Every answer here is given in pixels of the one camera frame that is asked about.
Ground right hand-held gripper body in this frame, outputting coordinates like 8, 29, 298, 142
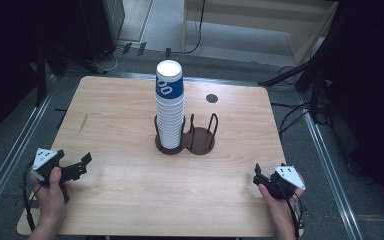
252, 165, 307, 201

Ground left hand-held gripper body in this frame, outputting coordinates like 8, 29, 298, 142
29, 147, 88, 204

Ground dark wooden wire cup holder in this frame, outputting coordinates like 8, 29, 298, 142
153, 112, 220, 156

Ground stack of white paper cups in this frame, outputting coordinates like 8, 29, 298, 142
155, 96, 186, 150

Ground person's right hand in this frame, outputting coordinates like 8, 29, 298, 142
258, 183, 306, 224

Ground person's left hand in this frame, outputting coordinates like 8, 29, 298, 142
29, 167, 73, 220

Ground black upright stand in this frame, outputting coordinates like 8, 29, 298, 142
34, 42, 48, 108

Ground black stand with angled legs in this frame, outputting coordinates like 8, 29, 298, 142
257, 49, 334, 124

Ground black stand leg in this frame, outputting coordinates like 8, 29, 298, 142
46, 41, 109, 76

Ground light wooden shelf unit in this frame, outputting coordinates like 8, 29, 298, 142
181, 0, 340, 67

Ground dark cabinet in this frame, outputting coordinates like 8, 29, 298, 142
79, 0, 126, 62

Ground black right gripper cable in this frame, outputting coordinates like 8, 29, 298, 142
279, 181, 307, 240

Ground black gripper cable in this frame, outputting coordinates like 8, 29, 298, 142
21, 161, 45, 233
279, 181, 307, 240

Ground metal floor rail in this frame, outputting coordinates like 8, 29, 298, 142
0, 75, 57, 231
298, 94, 365, 240

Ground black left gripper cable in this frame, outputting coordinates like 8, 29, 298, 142
21, 161, 45, 233

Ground black floor cables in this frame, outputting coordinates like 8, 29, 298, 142
270, 64, 318, 138

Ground white floor cable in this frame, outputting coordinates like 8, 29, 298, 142
102, 45, 125, 73

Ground black hanging cable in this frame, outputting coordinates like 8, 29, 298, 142
170, 0, 207, 56

